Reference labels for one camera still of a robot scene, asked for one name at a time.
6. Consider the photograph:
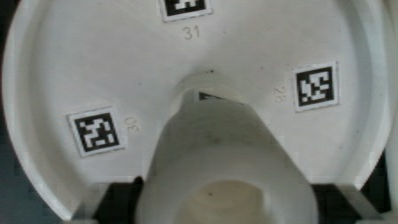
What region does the white cylindrical table leg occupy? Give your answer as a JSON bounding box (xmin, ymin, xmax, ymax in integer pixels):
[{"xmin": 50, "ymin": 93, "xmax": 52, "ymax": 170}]
[{"xmin": 134, "ymin": 89, "xmax": 322, "ymax": 224}]

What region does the white round table top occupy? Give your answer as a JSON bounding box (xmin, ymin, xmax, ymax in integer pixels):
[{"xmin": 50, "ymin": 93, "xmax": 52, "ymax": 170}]
[{"xmin": 2, "ymin": 0, "xmax": 398, "ymax": 224}]

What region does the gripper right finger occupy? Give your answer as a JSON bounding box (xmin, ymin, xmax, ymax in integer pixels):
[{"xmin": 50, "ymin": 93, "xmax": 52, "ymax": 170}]
[{"xmin": 308, "ymin": 183, "xmax": 388, "ymax": 224}]

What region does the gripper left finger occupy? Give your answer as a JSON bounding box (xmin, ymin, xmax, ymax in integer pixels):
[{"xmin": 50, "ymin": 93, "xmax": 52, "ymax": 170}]
[{"xmin": 70, "ymin": 176, "xmax": 148, "ymax": 224}]

